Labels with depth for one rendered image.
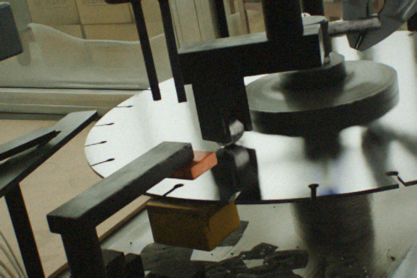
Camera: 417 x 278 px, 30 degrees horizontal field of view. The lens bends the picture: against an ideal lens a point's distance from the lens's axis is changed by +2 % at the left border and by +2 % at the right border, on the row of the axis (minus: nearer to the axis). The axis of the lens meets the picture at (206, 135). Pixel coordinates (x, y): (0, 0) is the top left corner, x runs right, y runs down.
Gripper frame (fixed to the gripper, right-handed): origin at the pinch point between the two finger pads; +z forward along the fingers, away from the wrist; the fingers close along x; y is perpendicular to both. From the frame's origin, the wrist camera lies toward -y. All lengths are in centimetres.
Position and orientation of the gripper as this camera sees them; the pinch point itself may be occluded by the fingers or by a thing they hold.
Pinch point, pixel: (363, 31)
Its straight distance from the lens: 54.6
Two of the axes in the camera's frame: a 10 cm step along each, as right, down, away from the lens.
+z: -3.6, 9.1, 2.2
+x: 9.2, 3.9, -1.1
